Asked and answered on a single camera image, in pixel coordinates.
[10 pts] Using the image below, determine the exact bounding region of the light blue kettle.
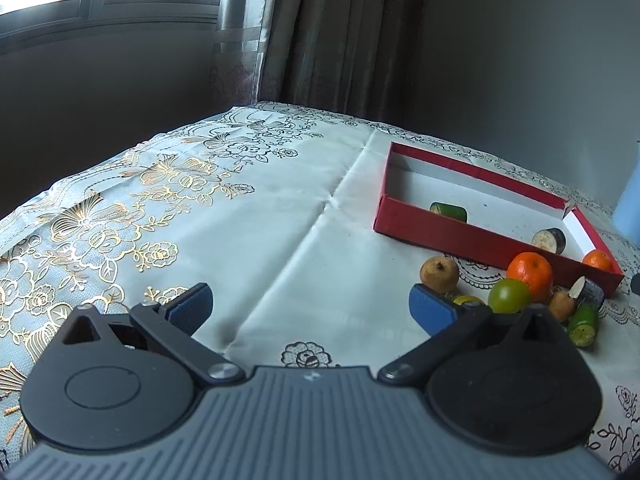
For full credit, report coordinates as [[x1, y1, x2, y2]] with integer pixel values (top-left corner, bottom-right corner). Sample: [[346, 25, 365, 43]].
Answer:
[[612, 142, 640, 248]]

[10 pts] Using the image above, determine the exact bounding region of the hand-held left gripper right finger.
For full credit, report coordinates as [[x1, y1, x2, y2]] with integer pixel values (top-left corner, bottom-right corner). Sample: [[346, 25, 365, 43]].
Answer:
[[377, 282, 576, 389]]

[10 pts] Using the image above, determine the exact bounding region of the small orange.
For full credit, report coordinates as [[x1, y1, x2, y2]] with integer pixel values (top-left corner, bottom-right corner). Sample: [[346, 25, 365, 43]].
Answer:
[[582, 249, 614, 273]]

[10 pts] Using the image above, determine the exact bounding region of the purple eggplant piece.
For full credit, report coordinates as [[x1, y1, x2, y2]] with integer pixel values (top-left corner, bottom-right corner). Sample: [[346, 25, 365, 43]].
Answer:
[[570, 276, 606, 308], [531, 227, 567, 255]]

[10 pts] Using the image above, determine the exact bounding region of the grey patterned curtain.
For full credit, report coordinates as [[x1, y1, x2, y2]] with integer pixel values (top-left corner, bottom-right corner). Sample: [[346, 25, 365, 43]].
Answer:
[[210, 0, 431, 126]]

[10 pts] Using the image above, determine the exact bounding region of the small brown pear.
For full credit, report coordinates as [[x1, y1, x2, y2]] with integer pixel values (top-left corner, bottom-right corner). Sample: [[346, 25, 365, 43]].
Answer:
[[549, 290, 577, 323]]

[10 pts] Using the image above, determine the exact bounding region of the green tomato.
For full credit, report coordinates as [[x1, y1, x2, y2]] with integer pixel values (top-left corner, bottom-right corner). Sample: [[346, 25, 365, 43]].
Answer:
[[487, 277, 532, 314]]

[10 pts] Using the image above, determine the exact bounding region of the floral white tablecloth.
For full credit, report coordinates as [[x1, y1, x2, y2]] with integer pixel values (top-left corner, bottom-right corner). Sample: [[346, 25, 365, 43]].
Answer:
[[0, 100, 640, 480]]

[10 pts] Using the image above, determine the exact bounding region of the red cardboard box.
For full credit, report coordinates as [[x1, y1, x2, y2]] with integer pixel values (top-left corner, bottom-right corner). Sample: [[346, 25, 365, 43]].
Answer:
[[374, 141, 626, 297]]

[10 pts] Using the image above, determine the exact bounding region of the large orange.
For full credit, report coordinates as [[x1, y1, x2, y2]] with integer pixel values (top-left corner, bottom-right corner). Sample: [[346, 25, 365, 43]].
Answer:
[[506, 251, 555, 303]]

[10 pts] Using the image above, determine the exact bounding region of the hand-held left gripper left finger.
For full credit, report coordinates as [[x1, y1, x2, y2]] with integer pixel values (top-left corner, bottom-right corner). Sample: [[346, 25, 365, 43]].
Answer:
[[62, 282, 246, 387]]

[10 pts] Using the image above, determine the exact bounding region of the green cucumber piece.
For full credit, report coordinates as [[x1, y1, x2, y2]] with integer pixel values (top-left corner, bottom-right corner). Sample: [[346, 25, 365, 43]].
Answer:
[[566, 304, 600, 348], [429, 201, 469, 223]]

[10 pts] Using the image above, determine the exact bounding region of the large brown pear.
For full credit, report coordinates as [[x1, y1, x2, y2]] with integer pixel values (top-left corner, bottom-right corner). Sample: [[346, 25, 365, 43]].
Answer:
[[419, 256, 460, 293]]

